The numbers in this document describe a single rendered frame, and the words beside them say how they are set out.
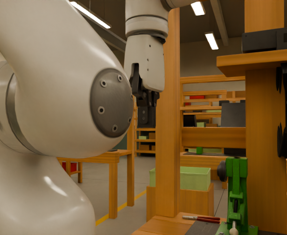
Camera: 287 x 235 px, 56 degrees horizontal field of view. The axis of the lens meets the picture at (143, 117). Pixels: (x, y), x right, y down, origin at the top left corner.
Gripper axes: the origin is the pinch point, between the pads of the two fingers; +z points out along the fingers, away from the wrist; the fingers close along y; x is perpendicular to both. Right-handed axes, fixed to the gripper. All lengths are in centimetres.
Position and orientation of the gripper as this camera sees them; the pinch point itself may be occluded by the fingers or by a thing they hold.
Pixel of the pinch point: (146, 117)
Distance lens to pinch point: 53.2
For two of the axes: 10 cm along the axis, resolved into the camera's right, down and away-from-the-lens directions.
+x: 9.0, -0.1, -4.3
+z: 0.0, 10.0, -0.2
